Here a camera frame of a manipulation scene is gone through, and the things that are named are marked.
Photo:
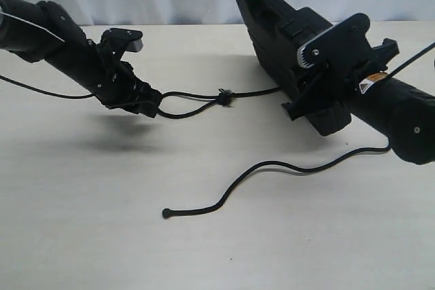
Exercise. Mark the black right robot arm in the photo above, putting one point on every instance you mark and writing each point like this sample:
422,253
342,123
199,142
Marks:
401,112

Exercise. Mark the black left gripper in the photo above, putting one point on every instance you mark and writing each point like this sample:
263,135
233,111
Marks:
122,89

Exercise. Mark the black plastic carrying case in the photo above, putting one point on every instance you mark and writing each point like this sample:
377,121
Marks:
277,30

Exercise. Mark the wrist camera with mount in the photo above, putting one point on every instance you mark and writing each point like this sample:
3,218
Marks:
342,46
115,42

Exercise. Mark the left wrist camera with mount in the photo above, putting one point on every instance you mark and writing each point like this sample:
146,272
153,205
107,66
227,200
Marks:
115,42

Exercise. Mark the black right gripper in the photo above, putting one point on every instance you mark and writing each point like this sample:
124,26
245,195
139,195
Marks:
319,100

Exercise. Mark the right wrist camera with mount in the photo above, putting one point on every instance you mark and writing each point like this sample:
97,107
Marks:
342,46

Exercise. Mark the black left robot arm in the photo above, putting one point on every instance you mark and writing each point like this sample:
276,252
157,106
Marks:
44,31

